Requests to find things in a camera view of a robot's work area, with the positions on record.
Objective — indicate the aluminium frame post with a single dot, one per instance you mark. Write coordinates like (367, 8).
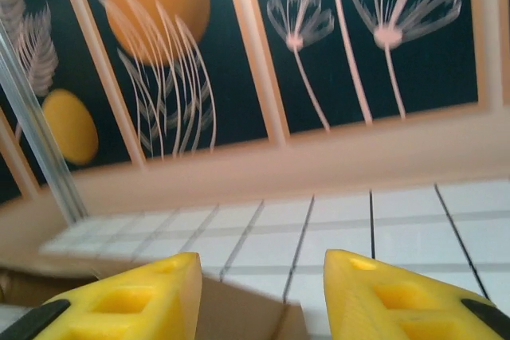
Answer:
(40, 137)

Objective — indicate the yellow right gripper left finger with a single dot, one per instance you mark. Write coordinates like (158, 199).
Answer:
(119, 308)

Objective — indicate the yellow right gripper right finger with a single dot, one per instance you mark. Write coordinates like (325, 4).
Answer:
(390, 308)

